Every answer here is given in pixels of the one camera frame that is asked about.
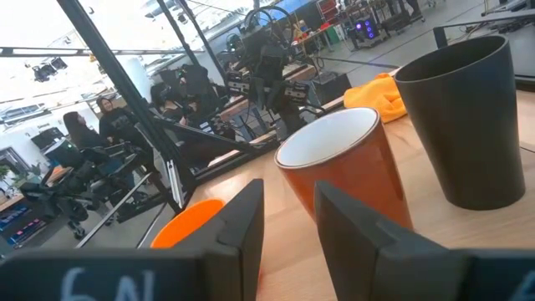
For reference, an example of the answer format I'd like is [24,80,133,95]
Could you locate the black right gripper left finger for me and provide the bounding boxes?
[0,178,266,301]

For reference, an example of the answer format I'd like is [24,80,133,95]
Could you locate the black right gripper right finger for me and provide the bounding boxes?
[313,180,535,301]

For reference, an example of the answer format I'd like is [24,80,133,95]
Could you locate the orange plastic cup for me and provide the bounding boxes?
[149,197,227,251]

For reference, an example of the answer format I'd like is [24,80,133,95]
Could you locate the red mug white handle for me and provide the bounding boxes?
[273,106,415,231]

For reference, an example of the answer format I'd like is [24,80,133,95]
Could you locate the tall black cup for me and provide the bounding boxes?
[393,34,527,212]

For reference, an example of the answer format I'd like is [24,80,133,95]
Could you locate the computer tower purple lights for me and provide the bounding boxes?
[353,17,380,42]

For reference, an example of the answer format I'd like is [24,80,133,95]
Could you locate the orange cloth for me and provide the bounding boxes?
[342,72,409,125]

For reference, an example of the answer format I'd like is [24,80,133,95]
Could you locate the black slanted rig pole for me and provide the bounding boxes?
[55,0,198,212]

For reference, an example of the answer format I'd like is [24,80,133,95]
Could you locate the person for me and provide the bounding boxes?
[62,110,110,152]
[94,96,145,147]

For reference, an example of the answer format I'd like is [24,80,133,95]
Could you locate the black wheeled chair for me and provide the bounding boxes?
[18,141,143,242]

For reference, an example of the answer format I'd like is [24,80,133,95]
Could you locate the black overhead lamp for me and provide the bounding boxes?
[31,56,69,84]

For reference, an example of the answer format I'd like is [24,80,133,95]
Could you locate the potted plant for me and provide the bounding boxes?
[0,162,43,191]

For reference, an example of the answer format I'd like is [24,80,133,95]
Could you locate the black aluminium table frame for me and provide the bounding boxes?
[183,94,348,187]

